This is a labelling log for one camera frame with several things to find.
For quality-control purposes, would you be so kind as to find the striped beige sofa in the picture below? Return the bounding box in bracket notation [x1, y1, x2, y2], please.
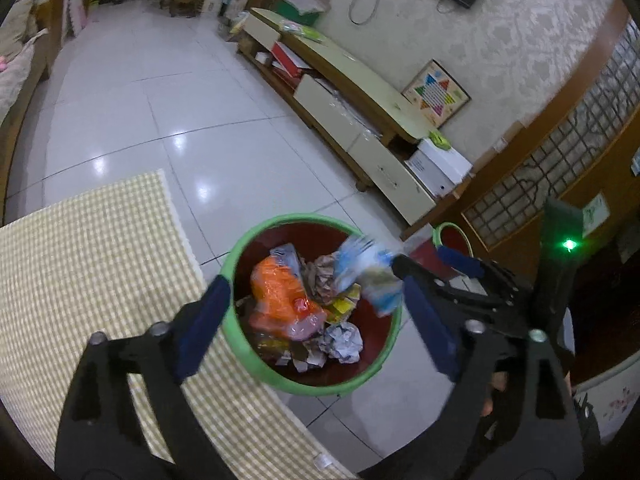
[0, 0, 53, 131]

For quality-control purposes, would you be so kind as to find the red folder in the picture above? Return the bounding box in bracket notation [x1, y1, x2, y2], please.
[270, 41, 313, 78]

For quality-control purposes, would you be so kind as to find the green rimmed red trash bin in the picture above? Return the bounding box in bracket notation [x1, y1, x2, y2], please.
[219, 214, 403, 396]

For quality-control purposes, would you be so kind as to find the yellow checked tablecloth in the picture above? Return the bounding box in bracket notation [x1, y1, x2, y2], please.
[0, 170, 351, 480]

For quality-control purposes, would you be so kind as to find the blue white snack packet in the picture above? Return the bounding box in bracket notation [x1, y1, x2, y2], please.
[332, 235, 403, 317]

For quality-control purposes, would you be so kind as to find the crumpled white paper ball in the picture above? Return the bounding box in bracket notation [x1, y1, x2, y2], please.
[322, 322, 364, 365]

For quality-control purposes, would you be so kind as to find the crumpled brown paper bag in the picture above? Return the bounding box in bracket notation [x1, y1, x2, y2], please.
[300, 254, 341, 306]

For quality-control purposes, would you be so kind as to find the white floral cloth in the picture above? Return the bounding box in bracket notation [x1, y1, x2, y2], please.
[572, 350, 640, 446]

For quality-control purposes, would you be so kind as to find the yellow medicine box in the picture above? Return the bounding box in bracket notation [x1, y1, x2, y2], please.
[325, 282, 362, 323]

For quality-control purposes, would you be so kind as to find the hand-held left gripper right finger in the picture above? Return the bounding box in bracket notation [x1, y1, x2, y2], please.
[402, 275, 586, 480]

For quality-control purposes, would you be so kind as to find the orange snack bag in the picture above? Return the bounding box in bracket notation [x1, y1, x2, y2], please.
[247, 255, 328, 343]

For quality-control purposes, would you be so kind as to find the small green rimmed red bin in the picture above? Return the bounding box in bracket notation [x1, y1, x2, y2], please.
[410, 221, 475, 281]

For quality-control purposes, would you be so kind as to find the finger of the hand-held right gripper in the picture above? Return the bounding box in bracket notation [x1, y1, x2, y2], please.
[436, 244, 516, 292]
[391, 254, 506, 313]

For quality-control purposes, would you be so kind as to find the small yellow cartoon box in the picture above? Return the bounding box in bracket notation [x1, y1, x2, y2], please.
[259, 336, 292, 357]

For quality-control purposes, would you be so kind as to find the green plastic packet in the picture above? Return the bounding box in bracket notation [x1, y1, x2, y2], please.
[279, 19, 326, 43]

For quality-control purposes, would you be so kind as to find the green white open box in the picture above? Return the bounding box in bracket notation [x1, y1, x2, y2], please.
[277, 0, 333, 26]

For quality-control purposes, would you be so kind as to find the colourful checkers board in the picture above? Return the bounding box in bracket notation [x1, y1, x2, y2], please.
[401, 59, 472, 128]

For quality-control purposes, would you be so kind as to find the white cardboard box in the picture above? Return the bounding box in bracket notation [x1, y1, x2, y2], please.
[404, 137, 473, 198]

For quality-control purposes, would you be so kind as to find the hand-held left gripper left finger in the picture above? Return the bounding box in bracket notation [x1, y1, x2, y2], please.
[54, 275, 233, 480]

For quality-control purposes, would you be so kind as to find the wooden television cabinet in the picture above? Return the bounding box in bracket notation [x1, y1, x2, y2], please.
[236, 7, 473, 228]

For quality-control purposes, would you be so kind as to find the wooden lattice partition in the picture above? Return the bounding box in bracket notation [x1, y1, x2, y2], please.
[400, 0, 640, 391]

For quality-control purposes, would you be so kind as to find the person's right hand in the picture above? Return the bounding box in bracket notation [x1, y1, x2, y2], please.
[479, 367, 511, 418]

